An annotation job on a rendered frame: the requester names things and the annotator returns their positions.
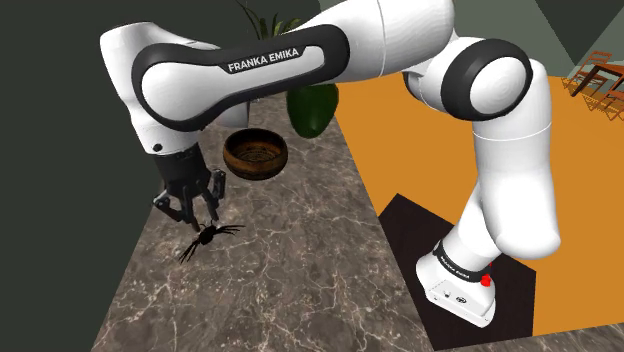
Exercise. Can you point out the black spider figure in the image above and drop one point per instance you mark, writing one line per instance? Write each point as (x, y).
(206, 236)

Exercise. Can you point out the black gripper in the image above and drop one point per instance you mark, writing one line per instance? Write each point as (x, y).
(183, 168)

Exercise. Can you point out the brown wooden bowl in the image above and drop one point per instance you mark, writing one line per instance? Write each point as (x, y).
(255, 155)

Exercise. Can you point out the orange wooden chair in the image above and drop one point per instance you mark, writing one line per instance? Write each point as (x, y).
(587, 66)
(607, 103)

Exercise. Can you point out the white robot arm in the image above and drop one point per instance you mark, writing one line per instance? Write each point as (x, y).
(512, 161)

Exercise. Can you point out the black robot stand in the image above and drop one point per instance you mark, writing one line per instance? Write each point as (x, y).
(414, 229)

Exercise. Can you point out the dark brown dining table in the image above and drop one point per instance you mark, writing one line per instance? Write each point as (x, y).
(604, 72)

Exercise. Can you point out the plant in green pot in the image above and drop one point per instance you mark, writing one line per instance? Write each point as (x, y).
(312, 112)

